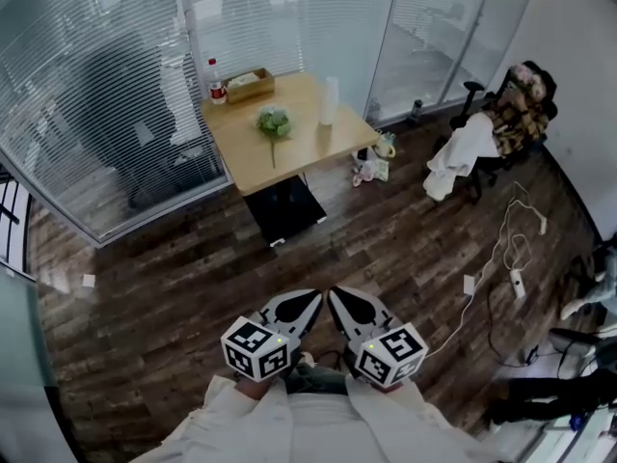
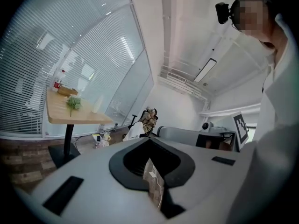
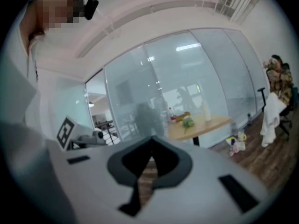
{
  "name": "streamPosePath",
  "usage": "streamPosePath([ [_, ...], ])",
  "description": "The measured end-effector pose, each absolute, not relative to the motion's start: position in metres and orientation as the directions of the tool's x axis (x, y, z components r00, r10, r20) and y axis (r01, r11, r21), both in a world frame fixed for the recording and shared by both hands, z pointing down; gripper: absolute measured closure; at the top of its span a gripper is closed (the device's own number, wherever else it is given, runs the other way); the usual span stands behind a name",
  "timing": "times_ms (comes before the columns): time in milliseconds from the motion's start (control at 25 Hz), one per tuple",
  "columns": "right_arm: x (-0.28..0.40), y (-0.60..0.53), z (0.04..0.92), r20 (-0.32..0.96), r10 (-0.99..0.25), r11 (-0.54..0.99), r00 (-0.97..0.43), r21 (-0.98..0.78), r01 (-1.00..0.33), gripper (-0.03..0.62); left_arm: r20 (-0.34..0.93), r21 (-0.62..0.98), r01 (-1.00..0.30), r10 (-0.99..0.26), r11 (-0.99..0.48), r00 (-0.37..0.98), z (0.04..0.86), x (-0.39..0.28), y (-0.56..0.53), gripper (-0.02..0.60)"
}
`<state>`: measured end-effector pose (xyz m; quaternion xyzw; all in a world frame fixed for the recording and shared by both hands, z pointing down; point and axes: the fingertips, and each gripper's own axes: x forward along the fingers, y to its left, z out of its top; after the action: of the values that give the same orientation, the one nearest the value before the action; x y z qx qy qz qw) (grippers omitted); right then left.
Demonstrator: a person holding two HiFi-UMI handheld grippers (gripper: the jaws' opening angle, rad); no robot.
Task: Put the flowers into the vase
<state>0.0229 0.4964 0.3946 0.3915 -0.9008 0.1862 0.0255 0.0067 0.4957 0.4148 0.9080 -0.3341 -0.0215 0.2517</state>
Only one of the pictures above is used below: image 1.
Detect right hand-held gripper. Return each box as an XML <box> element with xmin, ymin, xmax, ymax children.
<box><xmin>327</xmin><ymin>285</ymin><xmax>429</xmax><ymax>388</ymax></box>

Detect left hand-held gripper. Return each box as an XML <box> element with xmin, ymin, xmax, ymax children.
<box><xmin>220</xmin><ymin>286</ymin><xmax>325</xmax><ymax>384</ymax></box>

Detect pale green flowers bouquet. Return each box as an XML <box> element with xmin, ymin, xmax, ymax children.
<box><xmin>255</xmin><ymin>105</ymin><xmax>293</xmax><ymax>170</ymax></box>

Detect person's left forearm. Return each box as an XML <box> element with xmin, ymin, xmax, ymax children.
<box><xmin>129</xmin><ymin>373</ymin><xmax>290</xmax><ymax>463</ymax></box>

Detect person's right forearm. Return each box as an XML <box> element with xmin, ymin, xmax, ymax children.
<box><xmin>346</xmin><ymin>378</ymin><xmax>488</xmax><ymax>463</ymax></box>

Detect person's legs in jeans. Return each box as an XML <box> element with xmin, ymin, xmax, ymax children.
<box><xmin>286</xmin><ymin>362</ymin><xmax>351</xmax><ymax>397</ymax></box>

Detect black table base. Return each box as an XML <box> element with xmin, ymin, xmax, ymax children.
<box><xmin>243</xmin><ymin>174</ymin><xmax>329</xmax><ymax>248</ymax></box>

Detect person's torso in white shirt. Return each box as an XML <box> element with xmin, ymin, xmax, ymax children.
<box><xmin>192</xmin><ymin>393</ymin><xmax>464</xmax><ymax>463</ymax></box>

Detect wooden table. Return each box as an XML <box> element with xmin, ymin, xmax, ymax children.
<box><xmin>200</xmin><ymin>72</ymin><xmax>382</xmax><ymax>197</ymax></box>

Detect pale green mug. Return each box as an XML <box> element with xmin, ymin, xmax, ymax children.
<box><xmin>375</xmin><ymin>132</ymin><xmax>397</xmax><ymax>159</ymax></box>

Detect black swivel chair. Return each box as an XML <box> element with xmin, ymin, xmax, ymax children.
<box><xmin>489</xmin><ymin>328</ymin><xmax>617</xmax><ymax>426</ymax></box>

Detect wooden box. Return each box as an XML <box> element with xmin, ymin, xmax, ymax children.
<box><xmin>222</xmin><ymin>68</ymin><xmax>276</xmax><ymax>105</ymax></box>

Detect clear bottle with red cap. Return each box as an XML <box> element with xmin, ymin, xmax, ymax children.
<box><xmin>206</xmin><ymin>58</ymin><xmax>228</xmax><ymax>105</ymax></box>

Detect white desk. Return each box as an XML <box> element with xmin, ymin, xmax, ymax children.
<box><xmin>539</xmin><ymin>410</ymin><xmax>617</xmax><ymax>452</ymax></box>

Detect black office chair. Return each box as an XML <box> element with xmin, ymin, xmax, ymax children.
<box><xmin>436</xmin><ymin>60</ymin><xmax>559</xmax><ymax>206</ymax></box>

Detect pink flower bouquet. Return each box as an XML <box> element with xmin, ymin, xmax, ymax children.
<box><xmin>508</xmin><ymin>64</ymin><xmax>546</xmax><ymax>99</ymax></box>

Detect black cable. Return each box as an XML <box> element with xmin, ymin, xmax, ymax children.
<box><xmin>486</xmin><ymin>282</ymin><xmax>546</xmax><ymax>368</ymax></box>

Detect white cable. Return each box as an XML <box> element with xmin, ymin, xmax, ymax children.
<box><xmin>426</xmin><ymin>180</ymin><xmax>549</xmax><ymax>359</ymax></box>

